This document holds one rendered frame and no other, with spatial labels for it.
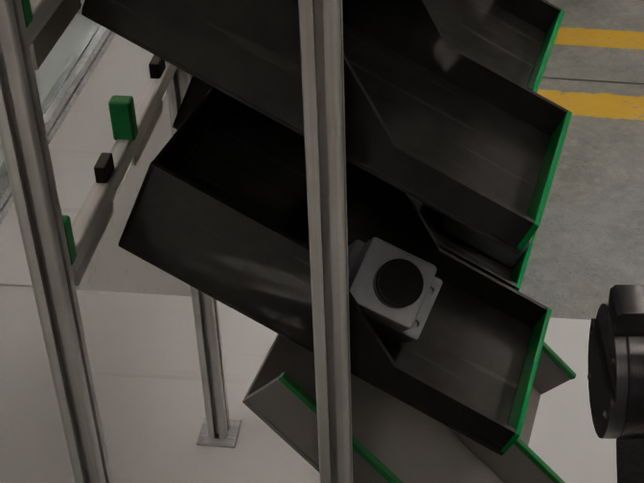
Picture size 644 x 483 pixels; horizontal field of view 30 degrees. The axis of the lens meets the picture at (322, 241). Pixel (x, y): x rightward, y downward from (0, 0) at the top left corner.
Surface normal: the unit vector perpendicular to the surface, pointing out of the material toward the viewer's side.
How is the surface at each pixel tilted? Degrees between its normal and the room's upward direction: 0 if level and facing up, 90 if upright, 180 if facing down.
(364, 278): 47
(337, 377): 90
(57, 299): 90
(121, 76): 0
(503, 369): 25
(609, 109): 0
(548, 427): 0
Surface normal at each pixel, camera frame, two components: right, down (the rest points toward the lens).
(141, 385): -0.03, -0.81
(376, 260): 0.15, -0.15
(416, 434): 0.65, -0.47
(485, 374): 0.37, -0.67
